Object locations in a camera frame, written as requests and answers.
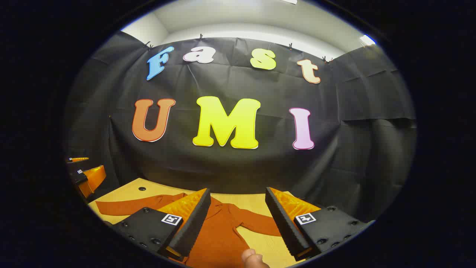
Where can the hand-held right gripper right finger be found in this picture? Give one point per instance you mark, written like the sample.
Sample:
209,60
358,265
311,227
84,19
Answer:
284,227

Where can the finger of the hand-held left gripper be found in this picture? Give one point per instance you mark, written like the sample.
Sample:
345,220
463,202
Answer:
78,159
80,178

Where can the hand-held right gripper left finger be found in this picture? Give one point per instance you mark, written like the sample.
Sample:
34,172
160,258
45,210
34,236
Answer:
193,227

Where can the rust orange knit jacket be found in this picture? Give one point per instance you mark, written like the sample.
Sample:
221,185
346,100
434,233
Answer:
223,230

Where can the ceiling light panel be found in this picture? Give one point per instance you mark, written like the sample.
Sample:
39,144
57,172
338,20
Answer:
367,39
290,1

